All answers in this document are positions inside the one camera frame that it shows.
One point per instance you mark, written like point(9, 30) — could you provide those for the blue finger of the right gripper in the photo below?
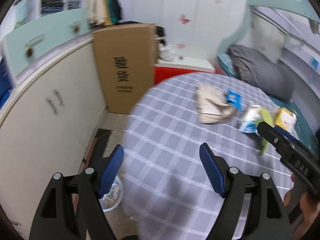
point(288, 136)

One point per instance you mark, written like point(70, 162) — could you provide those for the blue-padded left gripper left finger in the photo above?
point(55, 217)

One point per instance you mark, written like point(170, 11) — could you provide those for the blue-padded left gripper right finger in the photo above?
point(266, 218)

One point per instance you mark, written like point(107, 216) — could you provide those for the light blue plastic bin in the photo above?
point(113, 199)

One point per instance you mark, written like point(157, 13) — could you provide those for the person's right hand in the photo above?
point(310, 211)

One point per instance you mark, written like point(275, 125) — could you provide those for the yellow white tissue box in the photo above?
point(285, 119)

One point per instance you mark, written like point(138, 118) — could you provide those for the teal bed sheet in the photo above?
point(302, 128)

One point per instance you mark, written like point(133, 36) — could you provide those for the green wrapper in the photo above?
point(264, 121)

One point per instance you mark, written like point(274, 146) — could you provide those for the grey folded duvet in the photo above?
point(254, 68)

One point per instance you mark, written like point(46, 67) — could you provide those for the grey checked tablecloth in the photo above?
point(166, 189)

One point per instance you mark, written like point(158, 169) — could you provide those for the blue wrapper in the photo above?
point(234, 99)

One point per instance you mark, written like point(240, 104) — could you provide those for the beige crumpled paper bag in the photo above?
point(212, 105)

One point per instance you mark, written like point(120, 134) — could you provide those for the cream low cabinet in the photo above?
point(46, 127)

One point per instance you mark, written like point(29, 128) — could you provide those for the red white low box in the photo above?
point(165, 69)

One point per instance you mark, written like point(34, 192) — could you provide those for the blue plastic package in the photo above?
point(5, 82)

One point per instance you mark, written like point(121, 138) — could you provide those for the tall brown cardboard box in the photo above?
point(125, 57)

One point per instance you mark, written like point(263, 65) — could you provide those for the mint drawer unit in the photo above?
point(42, 39)

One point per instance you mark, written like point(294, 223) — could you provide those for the hanging clothes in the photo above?
point(103, 13)

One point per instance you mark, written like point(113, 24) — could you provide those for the teal bunk bed frame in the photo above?
point(275, 12)

